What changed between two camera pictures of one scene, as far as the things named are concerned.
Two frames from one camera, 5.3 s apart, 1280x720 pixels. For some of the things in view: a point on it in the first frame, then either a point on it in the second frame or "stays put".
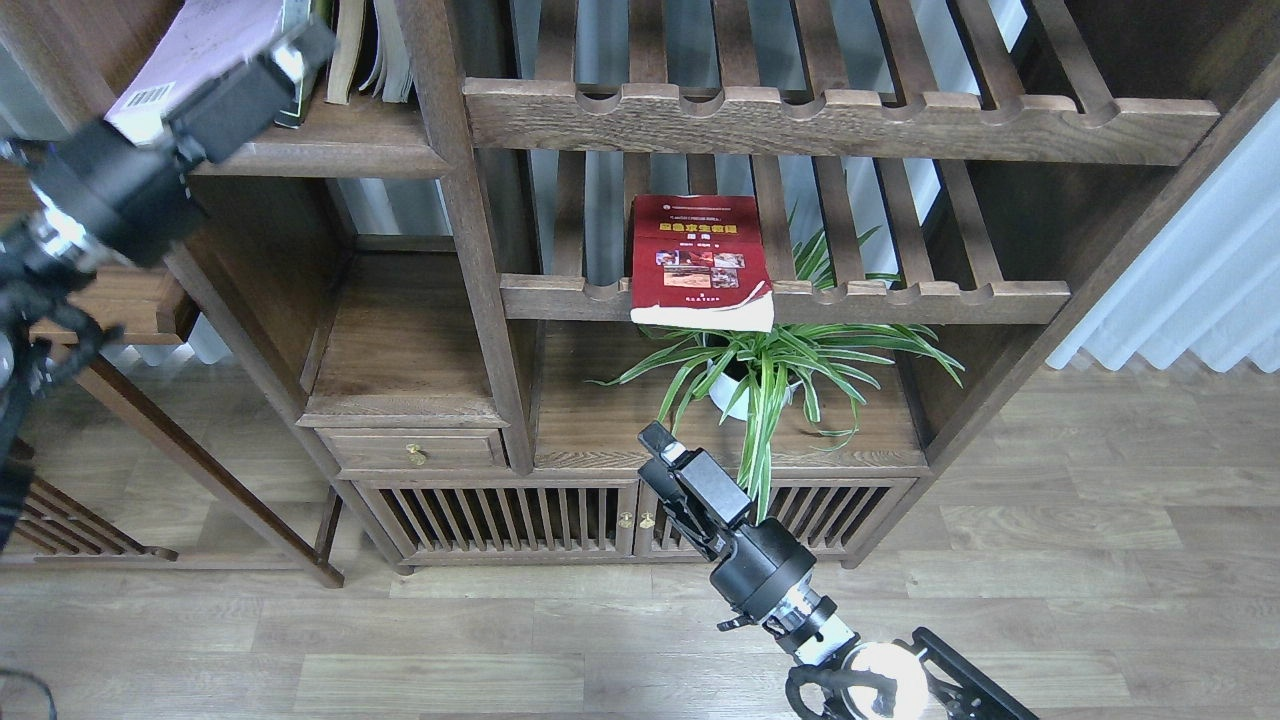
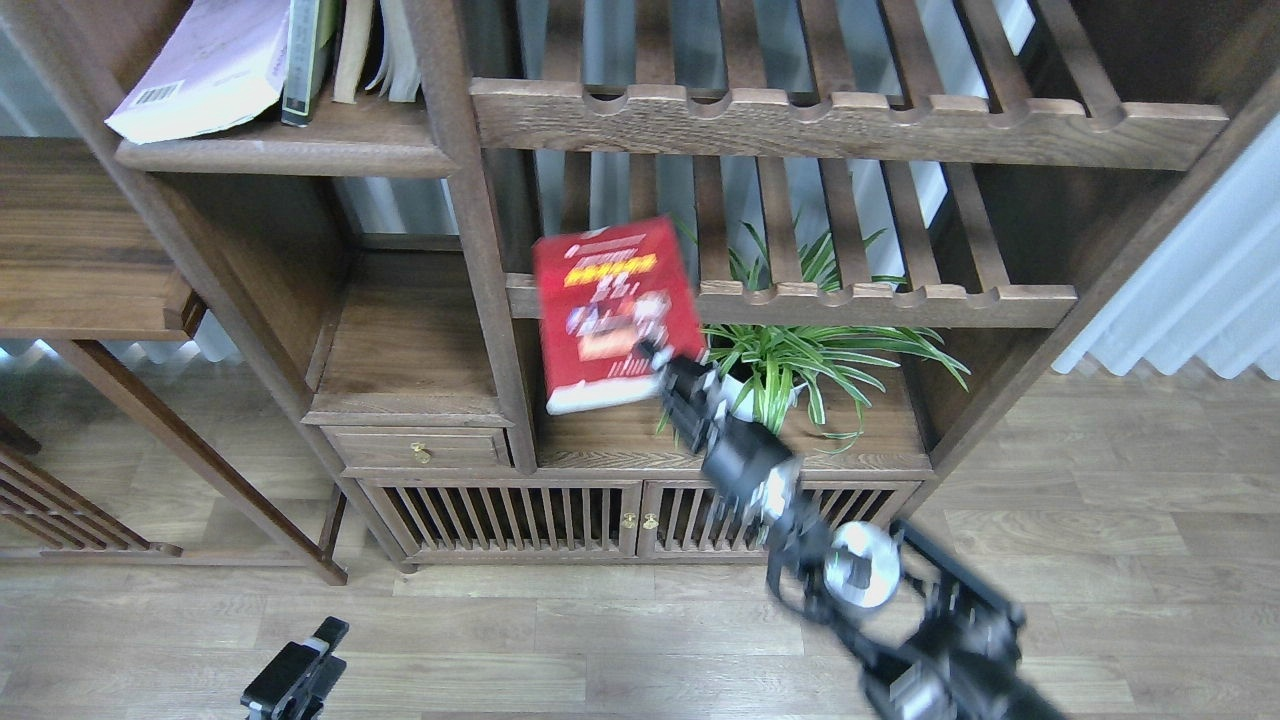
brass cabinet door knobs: [625, 520] stays put
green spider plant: [745, 375] stays put
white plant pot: [724, 389] stays put
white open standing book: [393, 75] stays put
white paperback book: [206, 39] stays put
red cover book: [700, 261] -> [615, 304]
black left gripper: [137, 199] -> [294, 684]
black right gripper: [760, 562] -> [755, 470]
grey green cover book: [306, 32] stays put
